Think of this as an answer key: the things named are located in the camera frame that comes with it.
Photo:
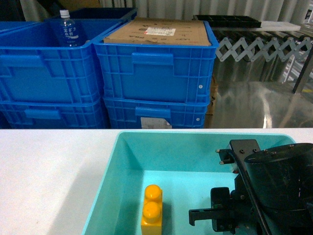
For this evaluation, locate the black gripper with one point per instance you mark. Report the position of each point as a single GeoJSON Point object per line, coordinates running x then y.
{"type": "Point", "coordinates": [242, 220]}

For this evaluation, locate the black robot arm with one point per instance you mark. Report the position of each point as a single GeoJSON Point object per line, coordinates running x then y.
{"type": "Point", "coordinates": [273, 192]}

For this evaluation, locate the yellow two-stud toy block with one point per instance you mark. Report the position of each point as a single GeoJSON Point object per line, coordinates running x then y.
{"type": "Point", "coordinates": [151, 219]}

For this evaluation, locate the brown cardboard box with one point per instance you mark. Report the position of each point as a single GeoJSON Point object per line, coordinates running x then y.
{"type": "Point", "coordinates": [160, 32]}

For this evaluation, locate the teal plastic tray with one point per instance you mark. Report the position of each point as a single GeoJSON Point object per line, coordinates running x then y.
{"type": "Point", "coordinates": [185, 165]}

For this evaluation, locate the blue crate lower middle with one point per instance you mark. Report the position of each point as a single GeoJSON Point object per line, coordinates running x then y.
{"type": "Point", "coordinates": [140, 114]}

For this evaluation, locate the blue crate with cardboard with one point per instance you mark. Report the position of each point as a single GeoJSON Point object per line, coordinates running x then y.
{"type": "Point", "coordinates": [169, 73]}

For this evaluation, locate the expandable roller conveyor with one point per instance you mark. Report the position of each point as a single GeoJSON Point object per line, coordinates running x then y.
{"type": "Point", "coordinates": [251, 44]}

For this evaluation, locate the black divided tray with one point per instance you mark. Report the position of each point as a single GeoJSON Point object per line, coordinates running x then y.
{"type": "Point", "coordinates": [229, 21]}

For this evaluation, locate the white foam board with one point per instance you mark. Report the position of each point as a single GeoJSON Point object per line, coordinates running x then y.
{"type": "Point", "coordinates": [278, 26]}

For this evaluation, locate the blue crate lower left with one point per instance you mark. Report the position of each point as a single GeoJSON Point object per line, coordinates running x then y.
{"type": "Point", "coordinates": [30, 115]}

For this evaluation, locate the blue crate upper left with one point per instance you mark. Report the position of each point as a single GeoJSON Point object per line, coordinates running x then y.
{"type": "Point", "coordinates": [36, 67]}

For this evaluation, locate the clear plastic water bottle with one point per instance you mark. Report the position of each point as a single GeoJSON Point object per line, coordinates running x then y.
{"type": "Point", "coordinates": [71, 32]}

